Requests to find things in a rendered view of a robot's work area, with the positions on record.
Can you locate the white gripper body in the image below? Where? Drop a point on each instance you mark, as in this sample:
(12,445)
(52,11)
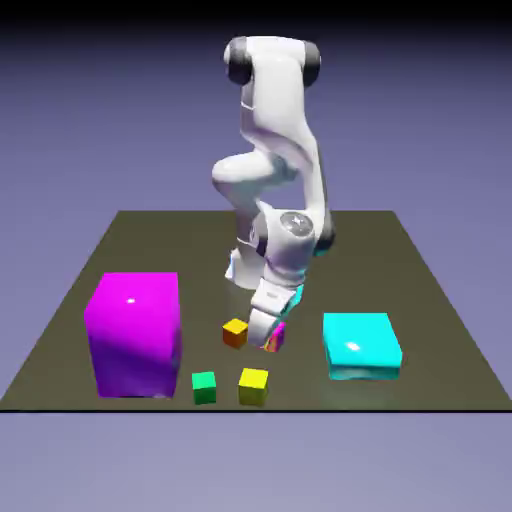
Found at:
(262,326)

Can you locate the small pink cube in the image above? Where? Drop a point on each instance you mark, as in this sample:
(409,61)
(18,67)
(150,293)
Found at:
(277,337)

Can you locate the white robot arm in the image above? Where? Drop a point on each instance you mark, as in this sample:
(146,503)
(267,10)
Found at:
(276,120)

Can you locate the small orange cube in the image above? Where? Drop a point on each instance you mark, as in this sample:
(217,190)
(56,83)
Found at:
(235,332)

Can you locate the small yellow cube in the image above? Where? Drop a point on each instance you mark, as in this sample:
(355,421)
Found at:
(253,386)

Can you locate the small green cube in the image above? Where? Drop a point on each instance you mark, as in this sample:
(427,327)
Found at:
(204,387)

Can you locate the large cyan box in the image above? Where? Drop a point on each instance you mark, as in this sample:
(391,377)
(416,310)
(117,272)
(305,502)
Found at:
(360,346)

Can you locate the large magenta box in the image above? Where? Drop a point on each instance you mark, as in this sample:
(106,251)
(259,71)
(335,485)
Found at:
(134,336)

